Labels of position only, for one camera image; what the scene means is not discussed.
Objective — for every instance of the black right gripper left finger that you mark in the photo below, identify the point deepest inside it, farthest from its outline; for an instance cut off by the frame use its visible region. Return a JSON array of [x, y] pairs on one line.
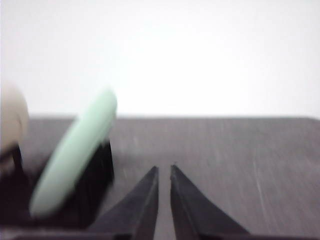
[[136, 218]]

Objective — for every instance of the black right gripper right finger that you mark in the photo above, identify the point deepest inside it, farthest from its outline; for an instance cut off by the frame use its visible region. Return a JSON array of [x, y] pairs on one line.
[[195, 217]]

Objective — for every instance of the mint green plate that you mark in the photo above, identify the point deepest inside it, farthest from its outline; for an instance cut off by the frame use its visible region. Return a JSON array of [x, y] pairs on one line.
[[73, 153]]

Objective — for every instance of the white plate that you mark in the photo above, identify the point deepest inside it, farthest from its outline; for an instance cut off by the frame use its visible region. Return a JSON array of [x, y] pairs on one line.
[[14, 117]]

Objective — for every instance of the black plate rack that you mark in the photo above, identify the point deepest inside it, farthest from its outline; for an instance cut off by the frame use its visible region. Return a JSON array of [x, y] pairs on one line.
[[16, 193]]

